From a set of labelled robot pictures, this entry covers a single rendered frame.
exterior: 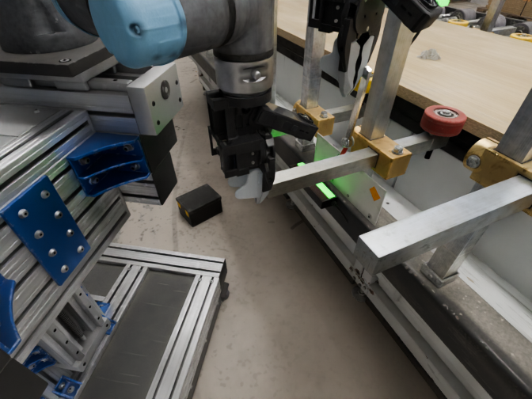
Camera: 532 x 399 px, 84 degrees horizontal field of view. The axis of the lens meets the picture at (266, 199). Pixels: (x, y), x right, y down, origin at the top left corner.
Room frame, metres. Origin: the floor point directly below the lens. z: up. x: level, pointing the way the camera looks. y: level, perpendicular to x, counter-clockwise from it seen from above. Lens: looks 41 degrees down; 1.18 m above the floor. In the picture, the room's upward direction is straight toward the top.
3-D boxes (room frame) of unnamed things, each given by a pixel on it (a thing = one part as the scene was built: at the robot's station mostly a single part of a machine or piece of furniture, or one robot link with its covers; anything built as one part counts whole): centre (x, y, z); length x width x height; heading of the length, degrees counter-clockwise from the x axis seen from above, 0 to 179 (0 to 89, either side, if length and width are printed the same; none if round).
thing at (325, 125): (0.76, -0.13, 0.81); 0.14 x 0.06 x 0.05; 24
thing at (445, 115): (0.58, -0.37, 0.85); 0.08 x 0.08 x 0.11
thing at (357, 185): (0.57, -0.19, 0.75); 0.26 x 0.01 x 0.10; 24
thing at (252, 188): (0.39, 0.02, 0.86); 0.06 x 0.03 x 0.09; 114
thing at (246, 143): (0.40, 0.03, 0.97); 0.09 x 0.08 x 0.12; 114
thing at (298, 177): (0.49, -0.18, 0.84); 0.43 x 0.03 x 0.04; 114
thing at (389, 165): (0.54, -0.23, 0.85); 0.14 x 0.06 x 0.05; 24
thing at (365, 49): (0.51, -0.13, 1.03); 0.06 x 0.03 x 0.09; 44
